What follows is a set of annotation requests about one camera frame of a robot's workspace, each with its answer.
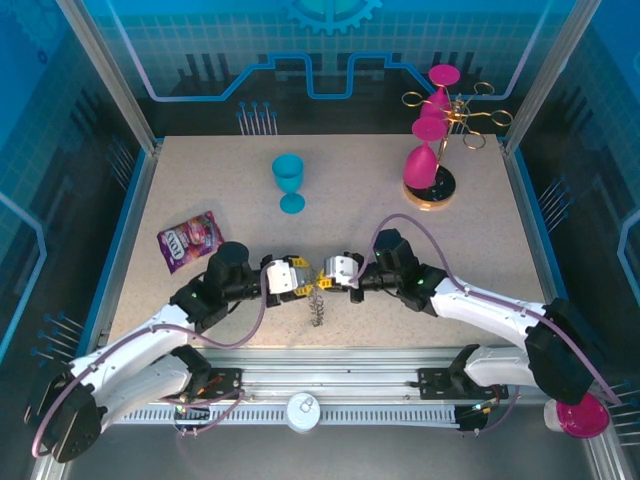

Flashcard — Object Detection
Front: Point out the blue table edge strip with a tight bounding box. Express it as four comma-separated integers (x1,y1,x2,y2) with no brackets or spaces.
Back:
82,149,151,361

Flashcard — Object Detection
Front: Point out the purple candy bag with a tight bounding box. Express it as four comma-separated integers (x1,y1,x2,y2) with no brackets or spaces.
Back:
156,210,226,275

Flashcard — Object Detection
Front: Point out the white tin can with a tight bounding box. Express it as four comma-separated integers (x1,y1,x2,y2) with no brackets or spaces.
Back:
286,391,322,434

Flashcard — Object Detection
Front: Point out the gold glass rack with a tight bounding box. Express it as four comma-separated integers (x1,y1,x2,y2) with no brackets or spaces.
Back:
402,81,515,207

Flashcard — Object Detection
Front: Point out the pink and white cup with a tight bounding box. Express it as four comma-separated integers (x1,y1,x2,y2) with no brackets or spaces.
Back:
543,392,611,441

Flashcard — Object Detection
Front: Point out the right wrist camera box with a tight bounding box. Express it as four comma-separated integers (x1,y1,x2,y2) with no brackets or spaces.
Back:
323,253,361,289

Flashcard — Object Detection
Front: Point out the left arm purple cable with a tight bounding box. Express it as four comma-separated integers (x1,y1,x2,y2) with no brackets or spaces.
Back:
32,259,274,459

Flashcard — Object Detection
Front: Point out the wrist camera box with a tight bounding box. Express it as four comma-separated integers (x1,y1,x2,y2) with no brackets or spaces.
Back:
323,253,361,289
264,259,301,296

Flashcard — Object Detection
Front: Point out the pink plastic goblet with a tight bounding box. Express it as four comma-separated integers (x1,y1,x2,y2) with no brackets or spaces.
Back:
418,64,461,124
403,117,447,190

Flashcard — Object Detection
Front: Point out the aluminium frame post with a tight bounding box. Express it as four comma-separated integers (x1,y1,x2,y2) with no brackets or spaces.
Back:
502,0,601,156
54,0,164,154

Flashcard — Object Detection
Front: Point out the teal plastic goblet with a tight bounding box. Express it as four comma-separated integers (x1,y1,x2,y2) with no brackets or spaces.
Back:
271,153,307,215

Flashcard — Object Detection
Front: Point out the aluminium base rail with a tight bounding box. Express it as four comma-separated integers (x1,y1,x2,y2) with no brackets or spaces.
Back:
62,347,596,407

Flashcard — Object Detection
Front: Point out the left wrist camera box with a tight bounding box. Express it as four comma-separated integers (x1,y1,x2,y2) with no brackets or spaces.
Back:
264,259,301,296

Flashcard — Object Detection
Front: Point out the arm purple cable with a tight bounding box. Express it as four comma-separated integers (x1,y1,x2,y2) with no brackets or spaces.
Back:
354,213,624,436
32,259,274,459

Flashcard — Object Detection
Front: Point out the white slotted cable duct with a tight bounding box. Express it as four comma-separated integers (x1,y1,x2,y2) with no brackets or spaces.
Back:
112,405,459,426

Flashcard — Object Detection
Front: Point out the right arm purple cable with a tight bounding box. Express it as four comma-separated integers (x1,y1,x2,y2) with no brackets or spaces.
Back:
354,213,624,436

